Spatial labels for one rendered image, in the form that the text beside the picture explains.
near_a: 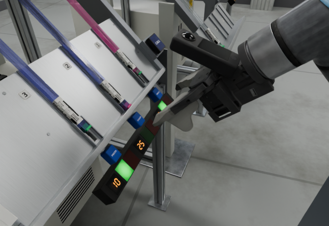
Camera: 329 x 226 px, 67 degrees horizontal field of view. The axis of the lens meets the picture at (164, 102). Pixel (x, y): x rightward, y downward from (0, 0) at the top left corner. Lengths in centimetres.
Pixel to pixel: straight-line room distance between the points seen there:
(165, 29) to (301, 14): 68
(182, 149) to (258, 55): 112
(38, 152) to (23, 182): 5
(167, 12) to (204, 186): 83
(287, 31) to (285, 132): 138
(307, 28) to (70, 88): 41
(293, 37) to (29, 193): 43
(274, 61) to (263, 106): 151
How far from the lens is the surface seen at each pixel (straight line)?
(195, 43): 41
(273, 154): 156
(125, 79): 61
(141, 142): 58
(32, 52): 103
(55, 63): 54
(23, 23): 100
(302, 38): 37
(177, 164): 137
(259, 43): 38
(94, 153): 47
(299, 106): 199
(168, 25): 98
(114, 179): 51
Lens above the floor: 107
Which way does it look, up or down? 37 degrees down
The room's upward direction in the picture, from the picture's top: straight up
